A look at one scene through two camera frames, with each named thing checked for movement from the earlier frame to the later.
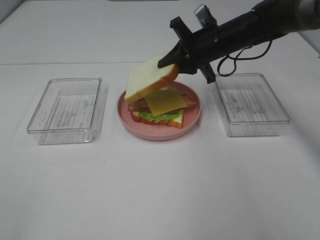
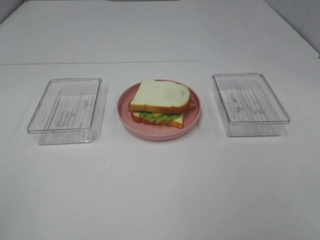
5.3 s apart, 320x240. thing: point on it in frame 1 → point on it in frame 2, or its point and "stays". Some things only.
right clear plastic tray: (251, 106) stays
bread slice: (177, 122) stays
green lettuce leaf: (164, 117) stays
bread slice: (147, 77) → (154, 95)
